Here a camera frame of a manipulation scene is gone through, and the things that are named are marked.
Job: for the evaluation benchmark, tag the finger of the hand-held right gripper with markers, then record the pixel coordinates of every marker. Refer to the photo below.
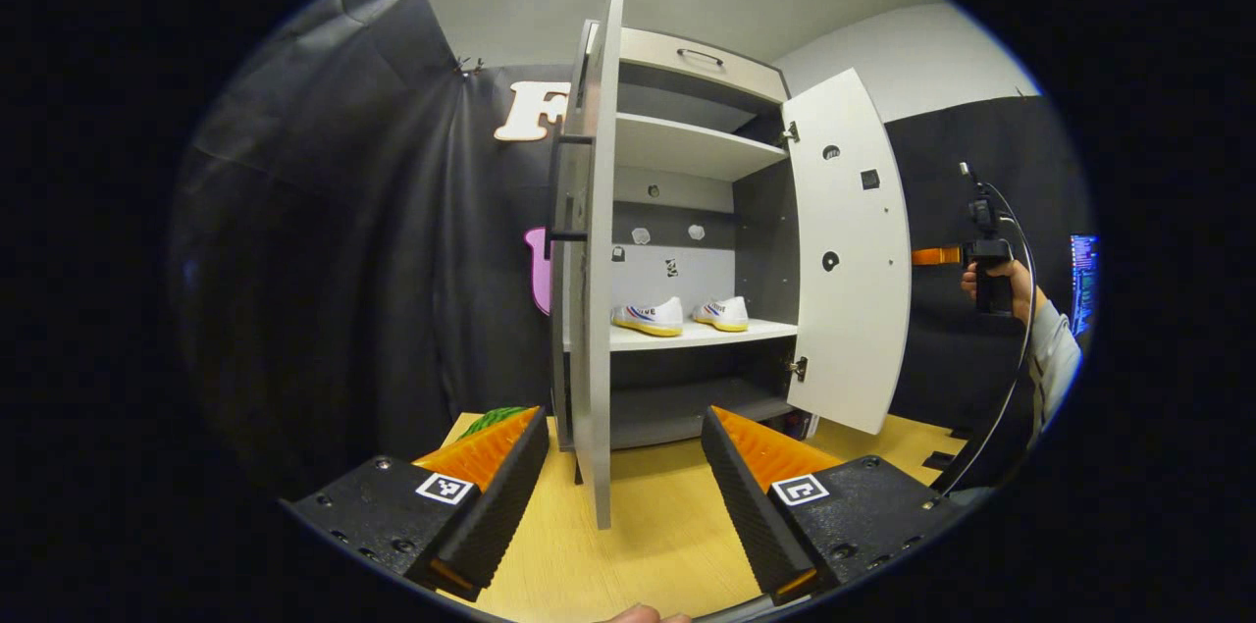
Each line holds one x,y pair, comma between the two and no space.
937,255

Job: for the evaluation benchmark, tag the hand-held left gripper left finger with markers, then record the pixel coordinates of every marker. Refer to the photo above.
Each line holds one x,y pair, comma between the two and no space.
505,505

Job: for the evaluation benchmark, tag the white striped shoe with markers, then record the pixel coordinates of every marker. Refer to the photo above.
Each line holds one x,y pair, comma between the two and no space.
726,314
653,317

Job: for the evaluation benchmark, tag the small black block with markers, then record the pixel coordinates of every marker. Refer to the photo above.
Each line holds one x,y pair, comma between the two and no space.
944,460
962,432

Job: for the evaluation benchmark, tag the blue and white box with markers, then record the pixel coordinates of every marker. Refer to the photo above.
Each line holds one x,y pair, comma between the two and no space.
803,425

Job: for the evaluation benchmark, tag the white shoe cabinet door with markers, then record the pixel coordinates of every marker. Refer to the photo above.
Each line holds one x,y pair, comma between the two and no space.
854,329
599,309

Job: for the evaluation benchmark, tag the white cabinet drawer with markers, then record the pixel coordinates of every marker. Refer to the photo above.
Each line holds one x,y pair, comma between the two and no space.
648,49

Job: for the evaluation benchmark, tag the white shoe cabinet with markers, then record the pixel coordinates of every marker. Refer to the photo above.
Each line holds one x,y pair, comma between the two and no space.
687,334

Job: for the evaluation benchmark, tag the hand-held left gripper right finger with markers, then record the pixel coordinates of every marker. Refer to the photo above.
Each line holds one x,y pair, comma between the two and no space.
751,505

